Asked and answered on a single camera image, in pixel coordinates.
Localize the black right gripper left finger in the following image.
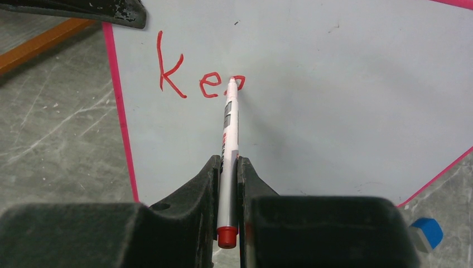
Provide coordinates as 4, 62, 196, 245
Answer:
1, 155, 220, 267

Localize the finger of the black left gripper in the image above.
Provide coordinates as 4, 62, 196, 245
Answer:
1, 0, 147, 29

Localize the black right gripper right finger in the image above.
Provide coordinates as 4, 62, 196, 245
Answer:
237, 157, 421, 267

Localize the red white marker pen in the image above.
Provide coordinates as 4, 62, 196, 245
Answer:
216, 77, 239, 249

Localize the pink-framed whiteboard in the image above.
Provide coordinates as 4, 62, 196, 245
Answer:
103, 1, 472, 204

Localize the orange wooden rack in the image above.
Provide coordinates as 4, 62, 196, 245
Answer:
1, 18, 96, 75

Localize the blue eraser block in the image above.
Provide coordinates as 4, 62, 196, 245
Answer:
408, 218, 443, 253

